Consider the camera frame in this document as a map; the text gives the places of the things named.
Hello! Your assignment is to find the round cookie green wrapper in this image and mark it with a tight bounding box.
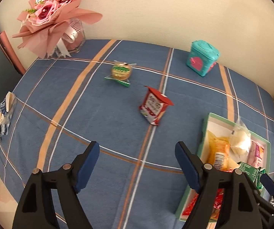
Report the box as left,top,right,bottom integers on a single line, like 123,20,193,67
104,60,136,87

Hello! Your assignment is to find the round bun clear wrapper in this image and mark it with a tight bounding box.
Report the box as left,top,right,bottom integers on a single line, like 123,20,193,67
230,116,251,162

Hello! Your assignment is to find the red crinkled snack packet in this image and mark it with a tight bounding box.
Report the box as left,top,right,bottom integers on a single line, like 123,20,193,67
213,189,224,209

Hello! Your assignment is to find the pink flower bouquet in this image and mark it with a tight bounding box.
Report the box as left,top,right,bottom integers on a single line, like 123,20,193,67
12,0,102,58

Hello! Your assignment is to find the orange roll cake pack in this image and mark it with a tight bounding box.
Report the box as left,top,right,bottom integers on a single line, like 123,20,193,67
210,208,220,221

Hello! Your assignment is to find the dark green snack pack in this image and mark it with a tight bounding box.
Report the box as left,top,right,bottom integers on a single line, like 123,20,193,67
238,162,266,190

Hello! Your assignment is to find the blue plaid tablecloth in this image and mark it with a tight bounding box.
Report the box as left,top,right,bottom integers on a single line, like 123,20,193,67
0,40,274,228

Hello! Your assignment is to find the teal toy house box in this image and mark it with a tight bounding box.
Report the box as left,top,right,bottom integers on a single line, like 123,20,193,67
186,40,220,77

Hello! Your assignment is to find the yellow orange snack bag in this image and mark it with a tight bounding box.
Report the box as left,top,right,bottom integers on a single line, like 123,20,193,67
207,130,230,172

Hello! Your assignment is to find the red white snack box pack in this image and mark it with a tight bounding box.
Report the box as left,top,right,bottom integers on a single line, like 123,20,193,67
139,86,174,126

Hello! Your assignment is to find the pink snack pack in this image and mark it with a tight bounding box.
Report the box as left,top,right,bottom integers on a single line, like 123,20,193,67
247,141,264,169

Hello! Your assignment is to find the red patterned packet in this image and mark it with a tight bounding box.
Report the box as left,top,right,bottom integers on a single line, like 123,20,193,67
182,193,199,216

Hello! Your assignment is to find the crumpled blue white wrapper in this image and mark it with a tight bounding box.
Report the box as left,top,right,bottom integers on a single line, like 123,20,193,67
0,92,17,141

